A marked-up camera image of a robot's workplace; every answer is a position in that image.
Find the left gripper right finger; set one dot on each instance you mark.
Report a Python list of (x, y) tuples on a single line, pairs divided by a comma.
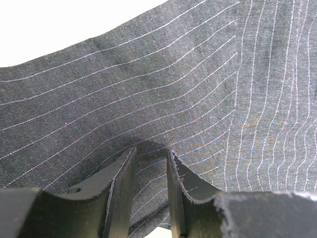
[(200, 210)]

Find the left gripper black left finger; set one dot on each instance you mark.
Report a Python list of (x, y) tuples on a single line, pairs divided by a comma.
[(98, 207)]

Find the black pinstriped button shirt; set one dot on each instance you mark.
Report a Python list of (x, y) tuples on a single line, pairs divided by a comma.
[(229, 85)]

